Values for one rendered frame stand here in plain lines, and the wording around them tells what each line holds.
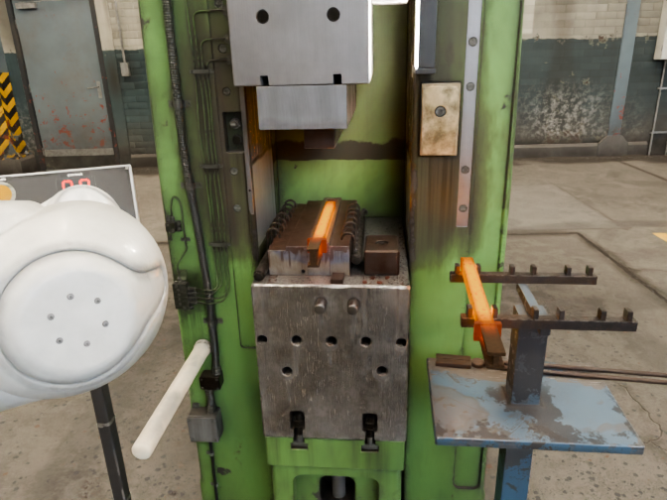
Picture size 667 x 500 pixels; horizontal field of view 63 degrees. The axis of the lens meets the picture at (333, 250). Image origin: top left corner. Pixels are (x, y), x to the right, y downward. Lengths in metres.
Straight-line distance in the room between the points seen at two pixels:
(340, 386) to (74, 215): 1.15
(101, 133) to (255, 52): 6.67
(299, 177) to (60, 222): 1.48
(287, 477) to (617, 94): 7.07
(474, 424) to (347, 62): 0.80
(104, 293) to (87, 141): 7.67
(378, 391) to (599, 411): 0.50
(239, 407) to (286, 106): 0.95
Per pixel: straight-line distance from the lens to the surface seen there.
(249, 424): 1.79
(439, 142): 1.37
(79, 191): 0.86
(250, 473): 1.92
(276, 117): 1.25
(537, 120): 7.69
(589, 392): 1.37
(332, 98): 1.23
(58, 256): 0.30
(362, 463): 1.57
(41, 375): 0.30
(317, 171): 1.76
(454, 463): 1.84
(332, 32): 1.23
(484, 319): 1.01
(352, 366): 1.39
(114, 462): 1.70
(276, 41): 1.24
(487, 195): 1.44
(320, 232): 1.36
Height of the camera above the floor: 1.44
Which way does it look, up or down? 20 degrees down
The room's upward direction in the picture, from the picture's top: 2 degrees counter-clockwise
